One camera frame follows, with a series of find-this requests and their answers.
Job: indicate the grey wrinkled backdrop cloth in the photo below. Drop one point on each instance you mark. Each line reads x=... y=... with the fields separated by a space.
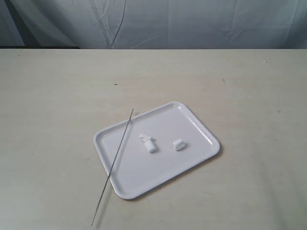
x=154 y=24

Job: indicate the white rectangular plastic tray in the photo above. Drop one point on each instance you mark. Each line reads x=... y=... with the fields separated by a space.
x=136 y=171

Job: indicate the thin metal skewer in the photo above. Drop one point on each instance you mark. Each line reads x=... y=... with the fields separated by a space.
x=111 y=168

